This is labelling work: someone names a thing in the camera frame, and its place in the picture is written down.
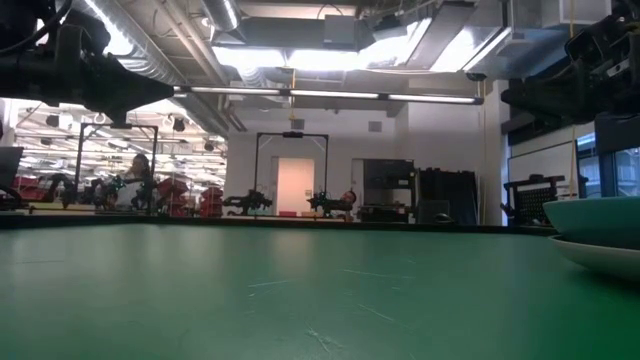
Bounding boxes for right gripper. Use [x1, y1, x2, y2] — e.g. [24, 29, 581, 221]
[501, 62, 640, 121]

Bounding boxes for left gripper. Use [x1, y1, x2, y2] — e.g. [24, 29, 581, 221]
[49, 54, 175, 126]

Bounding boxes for white ceiling box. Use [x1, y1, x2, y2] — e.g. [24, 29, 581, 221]
[542, 0, 614, 29]

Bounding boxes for black perforated cart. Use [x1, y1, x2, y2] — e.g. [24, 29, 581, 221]
[502, 173, 567, 227]

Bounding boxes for window with dark blind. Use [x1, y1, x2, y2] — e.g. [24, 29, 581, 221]
[574, 112, 640, 199]

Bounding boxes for black standing panels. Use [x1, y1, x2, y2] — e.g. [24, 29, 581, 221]
[417, 168, 480, 226]

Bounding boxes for large teal plastic plate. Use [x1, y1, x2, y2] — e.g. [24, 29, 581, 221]
[543, 196, 640, 250]

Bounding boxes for red storage bins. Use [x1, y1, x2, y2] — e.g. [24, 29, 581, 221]
[12, 174, 46, 201]

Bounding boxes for dark monitor on stand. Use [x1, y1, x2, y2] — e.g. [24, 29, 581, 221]
[0, 146, 31, 211]

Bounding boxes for large white plastic plate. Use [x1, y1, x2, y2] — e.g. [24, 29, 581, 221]
[548, 234, 640, 281]

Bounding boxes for pale orange door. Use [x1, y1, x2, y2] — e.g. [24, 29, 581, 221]
[276, 157, 316, 217]

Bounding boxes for black shelf unit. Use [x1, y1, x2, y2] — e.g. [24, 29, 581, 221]
[362, 158, 417, 224]

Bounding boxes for long ceiling light tube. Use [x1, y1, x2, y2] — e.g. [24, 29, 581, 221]
[172, 85, 485, 106]

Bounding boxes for green table mat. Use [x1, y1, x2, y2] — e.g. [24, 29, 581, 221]
[0, 223, 640, 360]

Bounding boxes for long silver spiral duct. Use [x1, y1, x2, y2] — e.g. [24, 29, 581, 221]
[82, 0, 236, 135]

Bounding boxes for black gantry frame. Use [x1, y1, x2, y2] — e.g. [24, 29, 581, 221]
[254, 131, 330, 217]
[73, 121, 160, 217]

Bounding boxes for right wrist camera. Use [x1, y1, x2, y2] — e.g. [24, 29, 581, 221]
[564, 13, 640, 69]

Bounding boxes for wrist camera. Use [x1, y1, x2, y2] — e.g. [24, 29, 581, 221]
[53, 9, 112, 57]
[564, 13, 640, 69]

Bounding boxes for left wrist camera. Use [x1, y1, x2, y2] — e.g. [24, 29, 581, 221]
[53, 9, 112, 57]

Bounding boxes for round silver air duct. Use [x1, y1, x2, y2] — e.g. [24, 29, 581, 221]
[202, 0, 242, 32]

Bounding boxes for grey ceiling duct box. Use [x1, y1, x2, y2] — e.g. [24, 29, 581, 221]
[322, 13, 362, 51]

